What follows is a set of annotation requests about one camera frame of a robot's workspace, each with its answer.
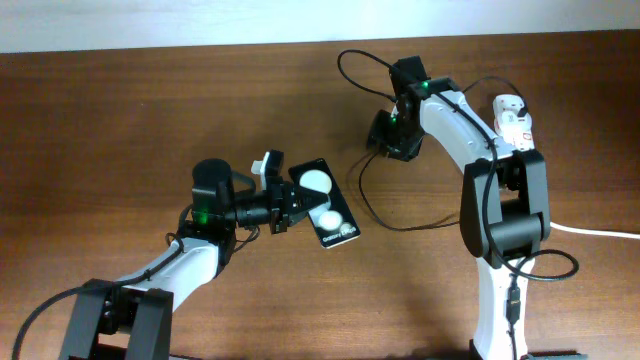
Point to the black smartphone silver frame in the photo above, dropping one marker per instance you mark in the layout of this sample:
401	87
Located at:
333	221

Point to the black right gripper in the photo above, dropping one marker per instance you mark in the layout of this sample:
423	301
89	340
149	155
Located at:
404	148

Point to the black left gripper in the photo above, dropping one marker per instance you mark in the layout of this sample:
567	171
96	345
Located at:
282	207

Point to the white charger plug adapter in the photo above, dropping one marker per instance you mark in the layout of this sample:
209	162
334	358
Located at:
507	116

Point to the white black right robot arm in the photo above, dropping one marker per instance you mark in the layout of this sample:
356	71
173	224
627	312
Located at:
504	214

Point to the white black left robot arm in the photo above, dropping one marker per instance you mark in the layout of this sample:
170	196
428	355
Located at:
131	318

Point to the white power strip red switches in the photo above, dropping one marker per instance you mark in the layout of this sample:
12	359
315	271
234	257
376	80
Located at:
522	141

